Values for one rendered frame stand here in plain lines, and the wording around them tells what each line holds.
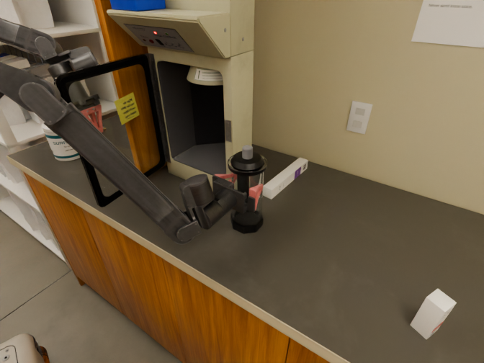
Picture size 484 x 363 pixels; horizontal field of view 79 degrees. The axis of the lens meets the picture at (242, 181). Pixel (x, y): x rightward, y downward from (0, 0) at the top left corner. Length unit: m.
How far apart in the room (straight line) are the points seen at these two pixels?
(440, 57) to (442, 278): 0.63
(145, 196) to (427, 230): 0.83
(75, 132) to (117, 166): 0.09
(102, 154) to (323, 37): 0.84
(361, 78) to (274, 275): 0.72
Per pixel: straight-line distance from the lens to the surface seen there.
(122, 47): 1.05
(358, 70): 1.14
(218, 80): 0.92
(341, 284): 0.82
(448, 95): 1.12
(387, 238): 0.99
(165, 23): 0.80
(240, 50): 0.85
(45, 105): 0.59
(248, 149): 0.77
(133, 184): 0.64
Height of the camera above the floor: 1.57
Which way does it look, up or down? 35 degrees down
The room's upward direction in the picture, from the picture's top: straight up
